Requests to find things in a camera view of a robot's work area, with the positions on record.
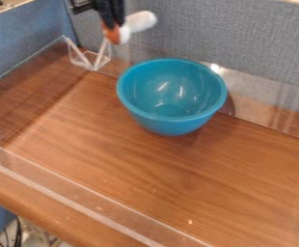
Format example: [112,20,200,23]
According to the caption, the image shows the black cables under table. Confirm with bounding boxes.
[0,215,24,247]

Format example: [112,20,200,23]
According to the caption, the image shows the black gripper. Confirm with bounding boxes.
[68,0,125,29]

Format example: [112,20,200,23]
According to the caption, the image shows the blue plastic bowl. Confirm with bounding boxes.
[116,58,228,136]

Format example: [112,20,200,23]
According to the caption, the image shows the clear acrylic tray barrier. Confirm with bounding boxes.
[0,39,299,247]

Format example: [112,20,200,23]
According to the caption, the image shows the brown and white toy mushroom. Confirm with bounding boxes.
[101,11,157,45]

